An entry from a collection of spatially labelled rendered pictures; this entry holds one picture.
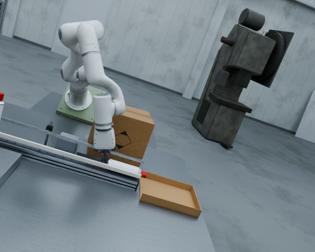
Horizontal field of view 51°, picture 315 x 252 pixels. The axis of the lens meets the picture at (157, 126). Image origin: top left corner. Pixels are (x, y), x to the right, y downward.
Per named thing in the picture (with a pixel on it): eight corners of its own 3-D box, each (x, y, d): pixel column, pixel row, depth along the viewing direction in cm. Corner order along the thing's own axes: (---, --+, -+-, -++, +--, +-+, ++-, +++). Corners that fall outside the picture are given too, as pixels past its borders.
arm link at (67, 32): (89, 83, 210) (63, 87, 204) (84, 67, 213) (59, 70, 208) (93, 34, 165) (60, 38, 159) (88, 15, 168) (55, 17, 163)
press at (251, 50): (183, 119, 750) (227, 4, 684) (232, 136, 762) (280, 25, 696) (189, 137, 622) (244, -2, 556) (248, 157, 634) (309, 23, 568)
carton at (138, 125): (86, 155, 177) (101, 108, 170) (87, 138, 200) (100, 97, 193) (139, 168, 185) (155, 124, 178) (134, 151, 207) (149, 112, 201)
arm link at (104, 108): (108, 118, 163) (91, 121, 158) (107, 91, 159) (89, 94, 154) (117, 122, 156) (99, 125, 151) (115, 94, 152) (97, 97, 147)
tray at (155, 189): (139, 200, 155) (142, 193, 154) (139, 176, 180) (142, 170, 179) (198, 217, 160) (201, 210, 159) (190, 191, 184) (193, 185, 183)
